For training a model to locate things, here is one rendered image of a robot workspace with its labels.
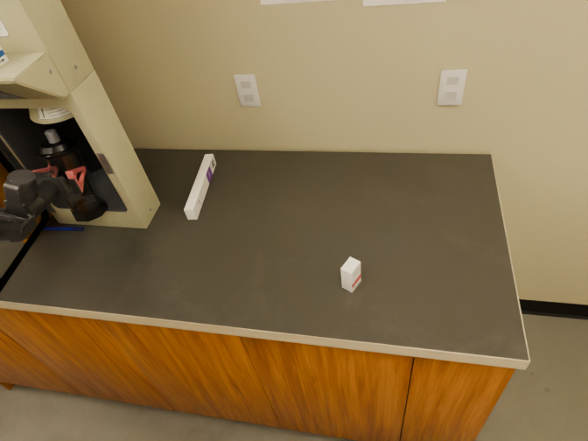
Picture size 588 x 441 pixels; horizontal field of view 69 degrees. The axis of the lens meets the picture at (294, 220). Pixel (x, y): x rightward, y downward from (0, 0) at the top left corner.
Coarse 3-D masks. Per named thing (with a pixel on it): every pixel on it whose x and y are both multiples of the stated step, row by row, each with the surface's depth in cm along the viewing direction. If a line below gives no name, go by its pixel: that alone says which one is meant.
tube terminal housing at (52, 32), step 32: (0, 0) 85; (32, 0) 87; (32, 32) 89; (64, 32) 96; (64, 64) 96; (96, 96) 107; (96, 128) 108; (128, 160) 122; (128, 192) 122; (96, 224) 136; (128, 224) 133
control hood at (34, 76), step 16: (16, 64) 89; (32, 64) 89; (48, 64) 92; (0, 80) 85; (16, 80) 85; (32, 80) 88; (48, 80) 92; (32, 96) 96; (48, 96) 96; (64, 96) 97
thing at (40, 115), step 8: (32, 112) 110; (40, 112) 108; (48, 112) 108; (56, 112) 108; (64, 112) 109; (32, 120) 111; (40, 120) 109; (48, 120) 109; (56, 120) 109; (64, 120) 109
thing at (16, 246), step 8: (0, 168) 116; (0, 176) 116; (0, 184) 116; (0, 192) 116; (0, 200) 116; (40, 216) 130; (24, 240) 124; (0, 248) 116; (8, 248) 118; (16, 248) 121; (0, 256) 116; (8, 256) 118; (0, 264) 116; (8, 264) 118; (0, 272) 116
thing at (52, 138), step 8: (48, 136) 112; (56, 136) 113; (64, 136) 115; (40, 144) 113; (48, 144) 113; (56, 144) 112; (64, 144) 112; (72, 144) 114; (40, 152) 112; (48, 152) 111; (56, 152) 111
